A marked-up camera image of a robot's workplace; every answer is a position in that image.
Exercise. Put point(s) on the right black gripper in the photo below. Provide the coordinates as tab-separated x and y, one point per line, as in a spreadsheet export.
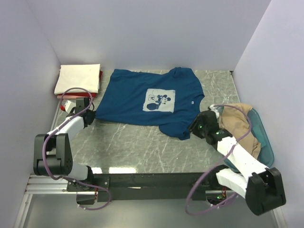
193	126

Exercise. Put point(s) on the blue printed t shirt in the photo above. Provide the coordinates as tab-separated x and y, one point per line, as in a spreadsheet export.
170	101

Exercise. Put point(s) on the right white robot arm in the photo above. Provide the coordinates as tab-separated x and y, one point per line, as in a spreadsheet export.
261	187

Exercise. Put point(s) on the wrist white camera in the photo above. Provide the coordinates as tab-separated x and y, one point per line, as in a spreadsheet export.
67	106
215	110

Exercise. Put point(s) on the tan t shirt in bin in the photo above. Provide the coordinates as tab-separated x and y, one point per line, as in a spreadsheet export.
236	123

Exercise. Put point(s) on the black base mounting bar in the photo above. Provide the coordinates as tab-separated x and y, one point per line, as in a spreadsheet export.
135	186

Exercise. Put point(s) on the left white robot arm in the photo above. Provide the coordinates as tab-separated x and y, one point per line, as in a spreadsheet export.
52	151

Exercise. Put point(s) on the folded cream t shirt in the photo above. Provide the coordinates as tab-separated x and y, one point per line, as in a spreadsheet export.
83	76

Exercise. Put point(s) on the teal plastic bin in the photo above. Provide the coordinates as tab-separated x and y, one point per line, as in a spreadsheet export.
266	155

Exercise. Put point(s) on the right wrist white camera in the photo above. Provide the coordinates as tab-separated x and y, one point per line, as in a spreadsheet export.
215	110

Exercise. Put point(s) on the folded pink t shirt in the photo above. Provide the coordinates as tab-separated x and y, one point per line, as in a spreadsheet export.
69	96

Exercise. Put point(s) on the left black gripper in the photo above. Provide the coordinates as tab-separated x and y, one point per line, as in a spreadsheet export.
92	116

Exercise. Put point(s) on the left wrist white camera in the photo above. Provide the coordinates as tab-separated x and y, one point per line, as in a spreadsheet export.
67	106

